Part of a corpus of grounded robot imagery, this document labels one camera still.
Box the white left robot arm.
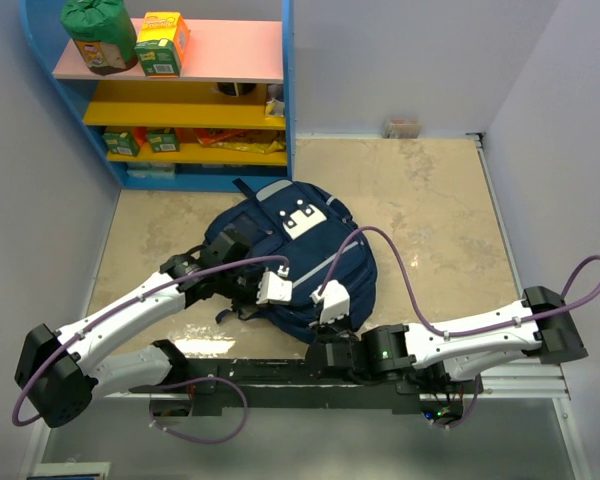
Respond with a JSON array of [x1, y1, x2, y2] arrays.
[[12, 230, 271, 428]]

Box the green chips canister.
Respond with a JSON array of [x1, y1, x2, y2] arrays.
[[61, 0, 138, 75]]

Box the orange yellow snack packets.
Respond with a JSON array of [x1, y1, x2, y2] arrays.
[[141, 128, 286, 154]]

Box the green box right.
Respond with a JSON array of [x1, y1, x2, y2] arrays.
[[146, 128, 180, 153]]

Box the blue shelf unit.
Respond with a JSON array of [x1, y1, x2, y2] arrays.
[[19, 1, 296, 192]]

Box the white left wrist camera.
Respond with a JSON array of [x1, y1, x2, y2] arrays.
[[256, 265, 293, 305]]

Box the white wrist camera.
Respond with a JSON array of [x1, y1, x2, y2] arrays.
[[256, 265, 293, 305], [311, 280, 350, 325]]

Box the aluminium rail frame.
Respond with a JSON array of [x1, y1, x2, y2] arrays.
[[21, 135, 573, 479]]

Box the navy blue backpack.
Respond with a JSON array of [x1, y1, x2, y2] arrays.
[[204, 179, 358, 344]]

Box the green box left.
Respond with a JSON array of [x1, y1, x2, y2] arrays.
[[102, 131, 140, 157]]

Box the yellow green carton box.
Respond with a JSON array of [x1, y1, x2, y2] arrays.
[[135, 12, 190, 77]]

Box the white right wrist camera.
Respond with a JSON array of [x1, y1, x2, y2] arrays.
[[311, 280, 350, 325]]

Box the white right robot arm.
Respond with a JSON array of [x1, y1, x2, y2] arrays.
[[305, 286, 588, 393]]

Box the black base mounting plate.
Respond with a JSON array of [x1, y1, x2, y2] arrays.
[[131, 358, 483, 415]]

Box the small brown box at wall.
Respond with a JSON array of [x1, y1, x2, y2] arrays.
[[382, 118, 421, 139]]

